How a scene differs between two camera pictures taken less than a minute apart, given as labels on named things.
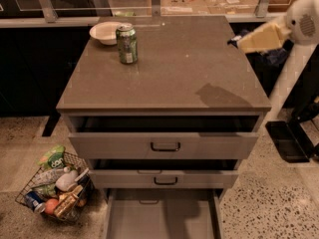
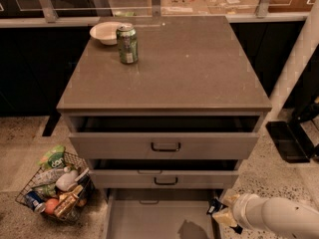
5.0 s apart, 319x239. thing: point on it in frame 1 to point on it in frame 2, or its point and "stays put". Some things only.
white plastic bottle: [67, 181] stays put
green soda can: [126, 39] stays put
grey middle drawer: [162, 173] stays put
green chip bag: [53, 158] stays put
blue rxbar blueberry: [233, 41] to [214, 205]
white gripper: [300, 24] to [241, 207]
